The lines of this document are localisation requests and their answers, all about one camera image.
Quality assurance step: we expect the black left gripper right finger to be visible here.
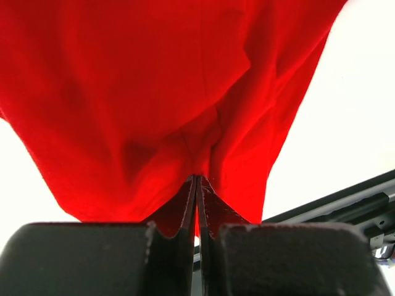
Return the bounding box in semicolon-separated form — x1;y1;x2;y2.
196;177;391;295

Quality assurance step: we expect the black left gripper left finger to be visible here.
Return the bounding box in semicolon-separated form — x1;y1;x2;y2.
1;176;197;295

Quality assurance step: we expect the red t shirt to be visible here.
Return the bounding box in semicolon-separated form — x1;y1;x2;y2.
1;1;344;223

